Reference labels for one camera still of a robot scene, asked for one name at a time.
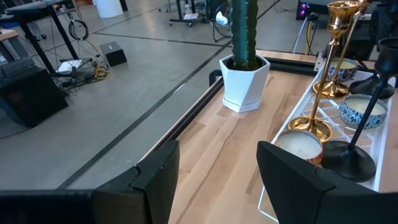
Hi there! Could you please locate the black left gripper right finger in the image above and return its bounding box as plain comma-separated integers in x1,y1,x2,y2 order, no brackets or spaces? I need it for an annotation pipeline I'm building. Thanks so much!
256,141,398,224

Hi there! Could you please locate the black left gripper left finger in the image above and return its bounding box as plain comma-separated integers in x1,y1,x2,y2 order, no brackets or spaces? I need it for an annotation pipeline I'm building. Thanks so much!
0,140,180,224

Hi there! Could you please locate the gold mottled candle tin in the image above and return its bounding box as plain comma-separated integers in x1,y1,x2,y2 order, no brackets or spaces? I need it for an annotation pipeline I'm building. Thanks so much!
275,129,324,166

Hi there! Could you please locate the tall gold candlestick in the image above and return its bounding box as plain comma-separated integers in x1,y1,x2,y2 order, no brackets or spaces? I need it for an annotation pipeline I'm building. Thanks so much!
287,0,362,143
312,0,373,100

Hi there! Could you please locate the blue white leaf candle tin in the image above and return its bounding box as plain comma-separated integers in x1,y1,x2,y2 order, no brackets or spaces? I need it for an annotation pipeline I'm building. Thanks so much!
338,94,389,130

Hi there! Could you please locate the white lattice shelf rack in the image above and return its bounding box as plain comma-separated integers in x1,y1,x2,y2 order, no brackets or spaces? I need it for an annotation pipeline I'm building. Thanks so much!
257,55,398,224

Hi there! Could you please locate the white faceted plant pot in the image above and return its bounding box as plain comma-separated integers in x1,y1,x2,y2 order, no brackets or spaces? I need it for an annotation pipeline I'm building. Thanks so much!
219,54,271,114

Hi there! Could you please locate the large black box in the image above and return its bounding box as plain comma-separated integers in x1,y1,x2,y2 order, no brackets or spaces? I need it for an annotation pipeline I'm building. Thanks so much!
0,58,69,128

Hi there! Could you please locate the white paper stack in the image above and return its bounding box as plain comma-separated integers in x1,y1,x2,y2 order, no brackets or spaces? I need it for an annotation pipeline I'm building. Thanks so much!
57,58,83,74

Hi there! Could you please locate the small dark box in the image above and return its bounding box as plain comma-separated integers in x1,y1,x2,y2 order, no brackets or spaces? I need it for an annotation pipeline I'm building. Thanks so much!
99,41,128,68

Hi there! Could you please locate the black legged desk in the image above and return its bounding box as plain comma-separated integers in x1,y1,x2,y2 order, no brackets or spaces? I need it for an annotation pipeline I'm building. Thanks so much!
0,0,80,75

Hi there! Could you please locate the green cactus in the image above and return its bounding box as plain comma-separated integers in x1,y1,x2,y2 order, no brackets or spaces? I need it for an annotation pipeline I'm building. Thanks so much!
229,0,259,71

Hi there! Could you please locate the black computer with lights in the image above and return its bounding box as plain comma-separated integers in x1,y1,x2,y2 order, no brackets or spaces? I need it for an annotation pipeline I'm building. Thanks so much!
297,0,318,21

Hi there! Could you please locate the white cylinder bin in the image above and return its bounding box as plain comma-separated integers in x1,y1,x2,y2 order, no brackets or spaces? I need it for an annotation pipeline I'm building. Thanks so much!
93,0,124,19

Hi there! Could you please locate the black wheeled desk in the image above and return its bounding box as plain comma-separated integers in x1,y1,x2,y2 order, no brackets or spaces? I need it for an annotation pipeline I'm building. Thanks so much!
169,0,209,27

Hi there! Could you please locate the black aluminium table frame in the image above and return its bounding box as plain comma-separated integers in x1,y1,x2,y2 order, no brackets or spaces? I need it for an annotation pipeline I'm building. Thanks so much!
141,54,320,159

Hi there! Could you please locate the coiled yellow cable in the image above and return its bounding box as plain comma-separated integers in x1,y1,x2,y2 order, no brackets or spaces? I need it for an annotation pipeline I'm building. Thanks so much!
94,66,112,80

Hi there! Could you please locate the grey metal bracket plate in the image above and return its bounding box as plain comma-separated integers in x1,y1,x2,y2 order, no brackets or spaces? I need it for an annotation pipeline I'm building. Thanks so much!
313,51,327,74

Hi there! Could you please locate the black rounded frame handle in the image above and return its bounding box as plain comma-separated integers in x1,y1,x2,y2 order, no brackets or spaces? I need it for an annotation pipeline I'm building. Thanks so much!
208,69,223,87

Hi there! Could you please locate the white cable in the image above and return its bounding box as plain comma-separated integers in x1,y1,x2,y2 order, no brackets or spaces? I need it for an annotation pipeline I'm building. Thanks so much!
292,17,308,54

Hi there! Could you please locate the coiled black cable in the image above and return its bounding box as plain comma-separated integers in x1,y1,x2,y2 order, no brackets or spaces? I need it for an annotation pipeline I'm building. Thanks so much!
68,19,90,41

